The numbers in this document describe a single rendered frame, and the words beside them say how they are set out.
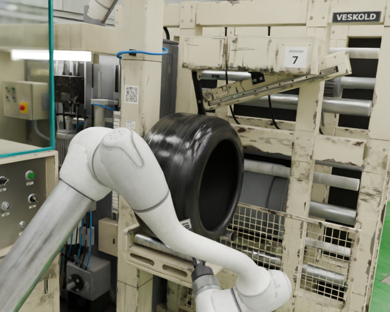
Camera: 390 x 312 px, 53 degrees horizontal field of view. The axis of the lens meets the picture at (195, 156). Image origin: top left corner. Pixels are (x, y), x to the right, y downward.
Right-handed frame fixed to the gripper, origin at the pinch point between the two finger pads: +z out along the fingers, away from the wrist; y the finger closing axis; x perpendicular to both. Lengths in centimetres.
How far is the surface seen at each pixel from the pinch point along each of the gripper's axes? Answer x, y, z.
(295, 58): 61, -37, 39
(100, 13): -10, -53, 123
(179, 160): 4.6, -23.7, 14.5
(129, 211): -23.3, 11.7, 36.8
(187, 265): -4.5, 18.0, 2.4
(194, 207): 4.7, -7.5, 6.4
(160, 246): -13.3, 14.6, 13.4
